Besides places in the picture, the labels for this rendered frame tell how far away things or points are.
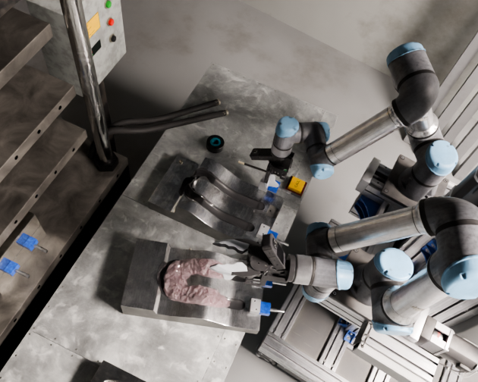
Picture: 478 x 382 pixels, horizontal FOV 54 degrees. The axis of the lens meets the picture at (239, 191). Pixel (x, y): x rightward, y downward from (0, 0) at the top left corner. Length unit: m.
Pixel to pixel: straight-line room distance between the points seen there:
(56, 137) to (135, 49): 1.88
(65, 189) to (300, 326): 1.32
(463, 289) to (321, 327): 1.44
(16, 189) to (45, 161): 0.15
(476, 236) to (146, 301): 1.09
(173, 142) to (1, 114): 0.78
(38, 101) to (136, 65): 1.94
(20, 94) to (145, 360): 1.01
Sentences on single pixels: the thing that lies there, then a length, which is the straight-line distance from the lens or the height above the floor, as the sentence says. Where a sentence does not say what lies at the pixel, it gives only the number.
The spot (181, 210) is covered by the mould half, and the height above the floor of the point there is 0.92.
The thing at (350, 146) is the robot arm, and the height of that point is 1.37.
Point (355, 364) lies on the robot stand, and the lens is 2.54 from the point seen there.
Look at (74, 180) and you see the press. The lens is 2.11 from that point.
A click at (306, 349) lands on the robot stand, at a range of 2.47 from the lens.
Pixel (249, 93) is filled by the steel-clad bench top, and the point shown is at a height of 0.80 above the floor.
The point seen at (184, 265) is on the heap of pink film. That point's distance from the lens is 1.77.
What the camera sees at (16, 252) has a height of 0.90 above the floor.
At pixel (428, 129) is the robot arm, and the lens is 1.85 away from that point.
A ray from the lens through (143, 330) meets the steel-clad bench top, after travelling 1.81.
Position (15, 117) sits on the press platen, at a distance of 1.69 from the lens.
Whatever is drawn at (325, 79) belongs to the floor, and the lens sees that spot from 3.70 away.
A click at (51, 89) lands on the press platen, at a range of 1.74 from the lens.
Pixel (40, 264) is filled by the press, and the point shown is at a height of 0.79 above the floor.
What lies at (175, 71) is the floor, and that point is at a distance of 3.54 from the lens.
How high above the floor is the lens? 2.56
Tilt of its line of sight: 59 degrees down
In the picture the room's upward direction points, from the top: 14 degrees clockwise
